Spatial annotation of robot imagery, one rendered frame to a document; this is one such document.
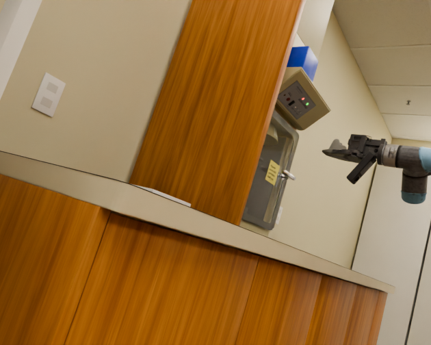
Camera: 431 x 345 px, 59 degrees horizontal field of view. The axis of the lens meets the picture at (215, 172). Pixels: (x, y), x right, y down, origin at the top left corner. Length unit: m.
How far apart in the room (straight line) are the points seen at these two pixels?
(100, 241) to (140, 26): 1.07
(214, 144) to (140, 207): 0.73
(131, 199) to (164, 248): 0.14
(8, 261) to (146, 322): 0.23
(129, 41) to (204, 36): 0.27
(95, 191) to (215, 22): 1.07
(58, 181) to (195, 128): 0.76
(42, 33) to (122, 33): 0.29
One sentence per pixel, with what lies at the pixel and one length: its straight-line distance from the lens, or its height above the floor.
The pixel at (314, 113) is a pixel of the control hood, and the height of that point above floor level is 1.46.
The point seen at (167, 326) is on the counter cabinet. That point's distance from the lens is 0.70.
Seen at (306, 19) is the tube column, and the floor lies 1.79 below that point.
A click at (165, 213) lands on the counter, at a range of 0.56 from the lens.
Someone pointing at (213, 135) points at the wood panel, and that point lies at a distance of 1.25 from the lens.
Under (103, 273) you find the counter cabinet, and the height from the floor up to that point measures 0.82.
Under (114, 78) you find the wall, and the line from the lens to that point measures 1.40.
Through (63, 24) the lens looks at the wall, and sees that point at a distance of 1.31.
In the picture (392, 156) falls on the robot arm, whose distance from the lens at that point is 1.35.
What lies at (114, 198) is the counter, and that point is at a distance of 0.51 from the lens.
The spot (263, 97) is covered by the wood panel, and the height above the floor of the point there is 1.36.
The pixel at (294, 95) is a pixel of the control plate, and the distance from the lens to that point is 1.37.
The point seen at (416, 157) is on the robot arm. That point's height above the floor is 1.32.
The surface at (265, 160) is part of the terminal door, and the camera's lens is 1.34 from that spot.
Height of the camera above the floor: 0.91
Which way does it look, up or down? 9 degrees up
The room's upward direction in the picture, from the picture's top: 17 degrees clockwise
